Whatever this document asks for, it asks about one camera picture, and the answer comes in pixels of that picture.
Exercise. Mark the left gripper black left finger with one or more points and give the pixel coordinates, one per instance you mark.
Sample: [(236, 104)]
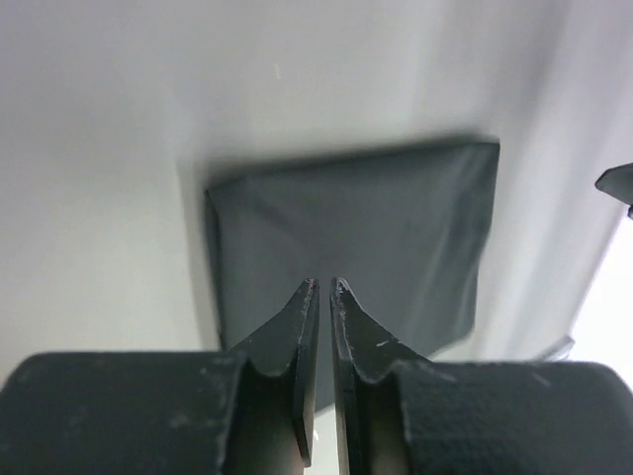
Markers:
[(247, 410)]

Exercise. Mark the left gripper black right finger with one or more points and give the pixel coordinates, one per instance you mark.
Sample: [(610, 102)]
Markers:
[(400, 413)]

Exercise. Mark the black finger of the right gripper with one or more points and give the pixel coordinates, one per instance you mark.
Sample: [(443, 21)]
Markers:
[(617, 182)]

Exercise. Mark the black t shirt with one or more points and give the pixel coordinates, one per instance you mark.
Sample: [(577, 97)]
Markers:
[(404, 225)]

